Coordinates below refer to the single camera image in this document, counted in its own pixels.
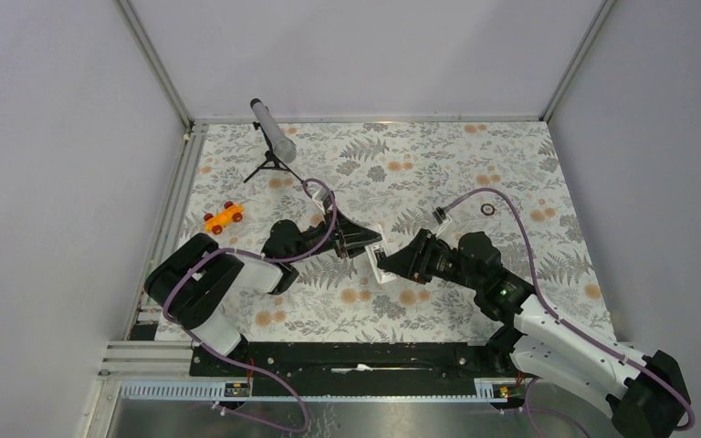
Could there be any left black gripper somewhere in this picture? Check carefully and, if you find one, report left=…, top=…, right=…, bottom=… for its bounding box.
left=287, top=207, right=382, bottom=264

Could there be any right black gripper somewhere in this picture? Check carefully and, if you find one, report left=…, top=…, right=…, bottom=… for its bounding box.
left=377, top=228, right=482, bottom=291

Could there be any white AC remote control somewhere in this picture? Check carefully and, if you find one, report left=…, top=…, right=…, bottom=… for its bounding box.
left=365, top=224, right=397, bottom=285

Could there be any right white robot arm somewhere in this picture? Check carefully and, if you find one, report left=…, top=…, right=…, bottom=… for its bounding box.
left=376, top=229, right=695, bottom=437

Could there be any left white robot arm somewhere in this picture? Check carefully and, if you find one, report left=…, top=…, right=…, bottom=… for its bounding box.
left=144, top=211, right=382, bottom=375

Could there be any floral patterned table mat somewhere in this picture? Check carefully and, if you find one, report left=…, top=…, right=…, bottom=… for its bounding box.
left=178, top=122, right=614, bottom=342

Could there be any grey microphone on tripod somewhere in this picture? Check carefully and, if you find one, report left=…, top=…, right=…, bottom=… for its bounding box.
left=243, top=98, right=305, bottom=183

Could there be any orange toy car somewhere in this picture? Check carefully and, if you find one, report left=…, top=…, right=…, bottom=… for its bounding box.
left=204, top=201, right=245, bottom=235

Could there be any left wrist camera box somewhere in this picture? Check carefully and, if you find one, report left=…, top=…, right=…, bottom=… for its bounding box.
left=310, top=187, right=333, bottom=214

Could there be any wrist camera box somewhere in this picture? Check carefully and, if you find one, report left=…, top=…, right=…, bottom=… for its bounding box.
left=432, top=207, right=454, bottom=235
left=310, top=187, right=333, bottom=214

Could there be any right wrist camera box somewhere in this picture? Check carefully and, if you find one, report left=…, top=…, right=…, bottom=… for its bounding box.
left=432, top=207, right=454, bottom=235

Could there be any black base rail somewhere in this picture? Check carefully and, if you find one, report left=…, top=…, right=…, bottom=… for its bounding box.
left=189, top=342, right=518, bottom=397

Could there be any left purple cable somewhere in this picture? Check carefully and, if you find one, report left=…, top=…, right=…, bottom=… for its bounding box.
left=162, top=178, right=339, bottom=433

